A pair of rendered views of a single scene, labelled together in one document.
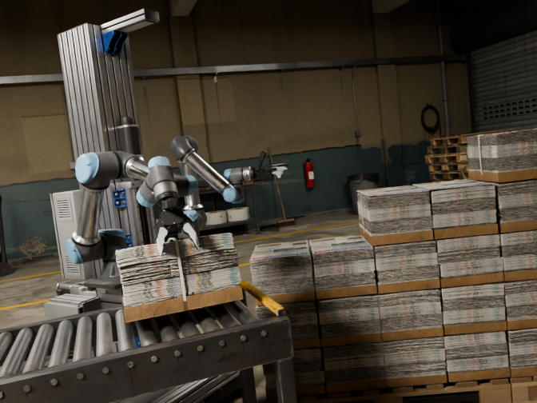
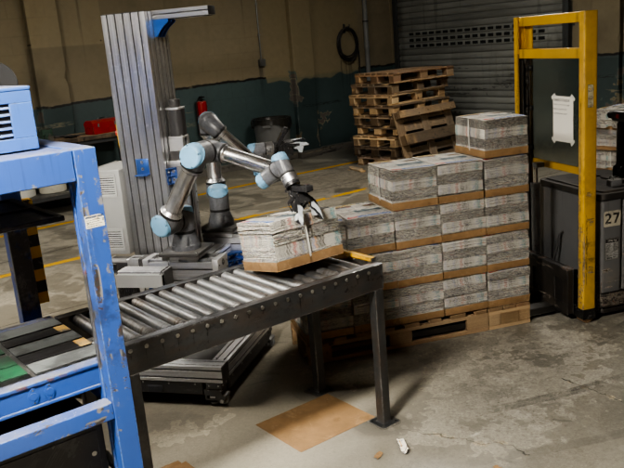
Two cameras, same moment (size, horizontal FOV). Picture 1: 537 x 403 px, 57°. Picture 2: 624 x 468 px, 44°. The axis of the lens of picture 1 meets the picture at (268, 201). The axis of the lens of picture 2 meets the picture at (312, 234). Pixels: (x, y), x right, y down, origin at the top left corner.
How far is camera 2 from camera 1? 216 cm
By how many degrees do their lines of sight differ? 20
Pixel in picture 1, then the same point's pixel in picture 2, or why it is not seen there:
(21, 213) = not seen: outside the picture
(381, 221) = (400, 190)
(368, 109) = (274, 30)
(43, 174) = not seen: outside the picture
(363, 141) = (267, 73)
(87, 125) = (137, 107)
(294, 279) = not seen: hidden behind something
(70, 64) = (118, 45)
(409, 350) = (418, 293)
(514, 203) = (495, 175)
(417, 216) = (426, 186)
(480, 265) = (470, 223)
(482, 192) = (474, 166)
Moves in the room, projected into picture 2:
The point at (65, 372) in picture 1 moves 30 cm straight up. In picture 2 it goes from (267, 301) to (261, 230)
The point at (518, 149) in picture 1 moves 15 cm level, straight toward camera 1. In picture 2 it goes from (499, 132) to (501, 136)
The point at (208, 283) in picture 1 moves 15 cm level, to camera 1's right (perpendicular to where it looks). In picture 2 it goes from (322, 242) to (353, 238)
